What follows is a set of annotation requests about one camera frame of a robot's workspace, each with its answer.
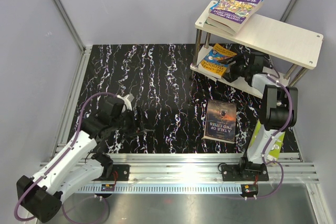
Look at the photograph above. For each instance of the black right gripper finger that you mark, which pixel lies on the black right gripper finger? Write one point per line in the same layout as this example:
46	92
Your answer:
229	60
229	77

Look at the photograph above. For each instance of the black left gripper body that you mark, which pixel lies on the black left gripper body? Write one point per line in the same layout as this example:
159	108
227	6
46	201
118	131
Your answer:
128	123

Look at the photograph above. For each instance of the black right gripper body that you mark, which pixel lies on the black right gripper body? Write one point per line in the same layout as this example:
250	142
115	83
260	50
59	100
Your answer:
241	68

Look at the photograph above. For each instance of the yellow 39-storey treehouse book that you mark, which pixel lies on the yellow 39-storey treehouse book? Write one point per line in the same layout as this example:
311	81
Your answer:
212	55

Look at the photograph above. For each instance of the orange 78-storey treehouse book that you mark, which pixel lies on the orange 78-storey treehouse book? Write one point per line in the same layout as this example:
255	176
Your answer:
215	24

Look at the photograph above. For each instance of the dark tale of two cities book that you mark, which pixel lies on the dark tale of two cities book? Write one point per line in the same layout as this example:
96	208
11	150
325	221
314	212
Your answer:
220	121

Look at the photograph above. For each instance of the purple treehouse book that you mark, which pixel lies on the purple treehouse book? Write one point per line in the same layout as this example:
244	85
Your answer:
243	9

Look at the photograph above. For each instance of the lime green treehouse book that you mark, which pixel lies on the lime green treehouse book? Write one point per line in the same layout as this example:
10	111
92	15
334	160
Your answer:
259	139

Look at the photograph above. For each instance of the dark blue treehouse book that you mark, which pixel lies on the dark blue treehouse book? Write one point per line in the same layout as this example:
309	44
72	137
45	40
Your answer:
202	66

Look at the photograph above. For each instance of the green 104-storey treehouse book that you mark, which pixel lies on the green 104-storey treehouse book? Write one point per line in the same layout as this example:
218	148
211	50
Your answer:
221	18

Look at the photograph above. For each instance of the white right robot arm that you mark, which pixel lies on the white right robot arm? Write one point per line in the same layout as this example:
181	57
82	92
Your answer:
278	112

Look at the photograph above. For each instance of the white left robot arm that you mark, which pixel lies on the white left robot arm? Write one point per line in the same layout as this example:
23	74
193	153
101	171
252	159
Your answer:
81	160

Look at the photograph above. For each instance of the white two-tier shelf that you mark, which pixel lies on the white two-tier shelf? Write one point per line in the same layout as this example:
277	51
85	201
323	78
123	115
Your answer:
290	43

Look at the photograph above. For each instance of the black marble pattern mat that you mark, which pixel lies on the black marble pattern mat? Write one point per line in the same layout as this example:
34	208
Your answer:
172	97

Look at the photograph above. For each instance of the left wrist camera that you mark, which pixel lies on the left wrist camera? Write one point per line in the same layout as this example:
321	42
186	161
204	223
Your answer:
127	100

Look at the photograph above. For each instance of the aluminium mounting rail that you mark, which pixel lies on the aluminium mounting rail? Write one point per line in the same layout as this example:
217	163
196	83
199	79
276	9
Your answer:
203	168

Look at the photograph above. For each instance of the white slotted cable duct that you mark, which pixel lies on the white slotted cable duct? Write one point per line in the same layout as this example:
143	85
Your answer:
99	188

